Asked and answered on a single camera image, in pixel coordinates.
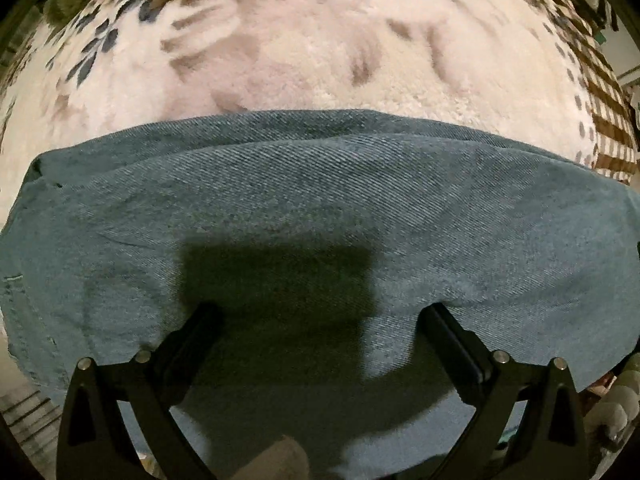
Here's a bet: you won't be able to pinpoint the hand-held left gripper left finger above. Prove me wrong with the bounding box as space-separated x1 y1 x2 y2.
56 301 224 480

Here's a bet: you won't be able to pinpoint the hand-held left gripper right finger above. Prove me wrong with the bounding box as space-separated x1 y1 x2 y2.
416 303 591 480

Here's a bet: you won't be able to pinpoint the blue denim pants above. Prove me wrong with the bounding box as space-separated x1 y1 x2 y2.
0 109 640 480

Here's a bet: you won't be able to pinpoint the floral plush blanket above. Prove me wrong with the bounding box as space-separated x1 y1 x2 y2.
0 0 640 241

